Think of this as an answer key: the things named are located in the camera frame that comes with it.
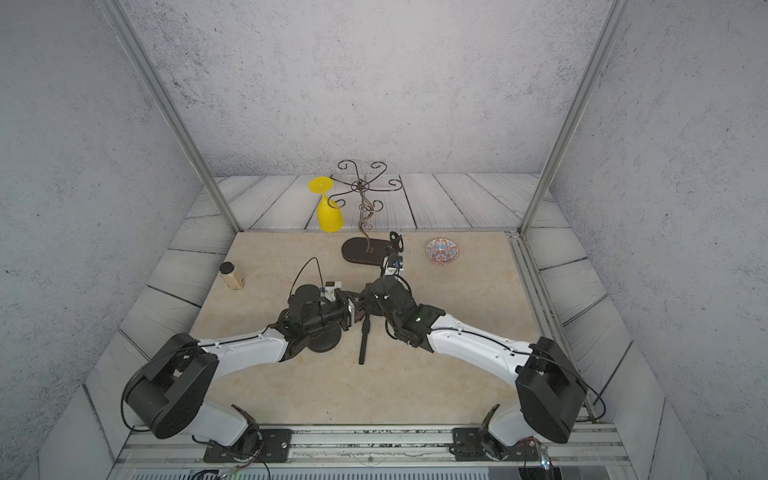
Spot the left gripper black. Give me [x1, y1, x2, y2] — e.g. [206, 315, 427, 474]
[301, 289, 366, 336]

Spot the black round stand base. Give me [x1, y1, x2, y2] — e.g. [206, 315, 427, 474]
[356, 284, 382, 318]

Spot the black microphone stand pole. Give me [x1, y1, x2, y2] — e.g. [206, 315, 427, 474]
[381, 231, 404, 276]

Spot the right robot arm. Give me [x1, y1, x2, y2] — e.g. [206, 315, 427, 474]
[363, 275, 588, 447]

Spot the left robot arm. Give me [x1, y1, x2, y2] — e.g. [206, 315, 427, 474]
[121, 284, 360, 447]

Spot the spare black microphone pole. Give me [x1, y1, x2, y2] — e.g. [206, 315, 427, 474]
[358, 314, 371, 365]

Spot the dark oval stand base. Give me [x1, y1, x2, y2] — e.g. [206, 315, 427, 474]
[341, 237, 389, 266]

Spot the red blue patterned bowl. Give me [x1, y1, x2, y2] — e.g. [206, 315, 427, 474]
[425, 238, 460, 265]

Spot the spice jar black lid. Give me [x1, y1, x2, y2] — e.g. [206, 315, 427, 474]
[219, 261, 245, 291]

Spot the yellow plastic goblet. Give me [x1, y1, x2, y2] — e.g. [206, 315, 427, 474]
[308, 176, 344, 233]

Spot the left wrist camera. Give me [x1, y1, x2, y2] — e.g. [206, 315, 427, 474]
[321, 280, 342, 302]

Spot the scrolled wire holder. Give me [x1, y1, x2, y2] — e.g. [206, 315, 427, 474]
[328, 159, 404, 241]

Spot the aluminium left corner post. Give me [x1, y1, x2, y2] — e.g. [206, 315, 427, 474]
[97, 0, 244, 233]

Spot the aluminium corner post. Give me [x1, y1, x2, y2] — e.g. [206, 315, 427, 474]
[518, 0, 630, 237]
[97, 0, 244, 233]

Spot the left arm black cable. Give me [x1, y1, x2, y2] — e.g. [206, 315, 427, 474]
[118, 359, 157, 434]

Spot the aluminium front rail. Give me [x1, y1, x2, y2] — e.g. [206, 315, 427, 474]
[109, 424, 637, 479]

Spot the aluminium right corner post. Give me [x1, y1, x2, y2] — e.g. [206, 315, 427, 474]
[518, 0, 630, 237]

